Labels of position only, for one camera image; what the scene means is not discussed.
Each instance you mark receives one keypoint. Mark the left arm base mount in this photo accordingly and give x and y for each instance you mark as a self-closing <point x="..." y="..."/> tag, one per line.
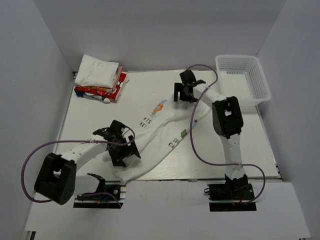
<point x="92" y="191"/>

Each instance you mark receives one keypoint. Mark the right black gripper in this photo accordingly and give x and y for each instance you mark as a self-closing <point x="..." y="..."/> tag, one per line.
<point x="181" y="91"/>

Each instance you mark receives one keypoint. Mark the white t shirt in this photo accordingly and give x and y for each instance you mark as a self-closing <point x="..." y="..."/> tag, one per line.
<point x="94" y="72"/>
<point x="157" y="134"/>

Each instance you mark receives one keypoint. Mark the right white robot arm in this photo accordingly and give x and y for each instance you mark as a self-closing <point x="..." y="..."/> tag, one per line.
<point x="227" y="123"/>

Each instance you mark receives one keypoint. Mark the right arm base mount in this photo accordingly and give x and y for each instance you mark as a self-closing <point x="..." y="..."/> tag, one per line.
<point x="235" y="195"/>

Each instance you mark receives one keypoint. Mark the red printed t shirt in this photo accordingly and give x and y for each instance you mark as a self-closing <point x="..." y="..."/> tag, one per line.
<point x="106" y="95"/>

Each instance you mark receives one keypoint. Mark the white plastic basket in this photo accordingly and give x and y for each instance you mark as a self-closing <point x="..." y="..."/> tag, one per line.
<point x="242" y="76"/>

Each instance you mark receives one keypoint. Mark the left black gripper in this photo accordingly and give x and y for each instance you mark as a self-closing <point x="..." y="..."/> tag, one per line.
<point x="124" y="153"/>

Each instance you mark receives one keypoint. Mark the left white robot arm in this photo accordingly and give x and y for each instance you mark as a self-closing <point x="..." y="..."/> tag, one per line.
<point x="57" y="179"/>

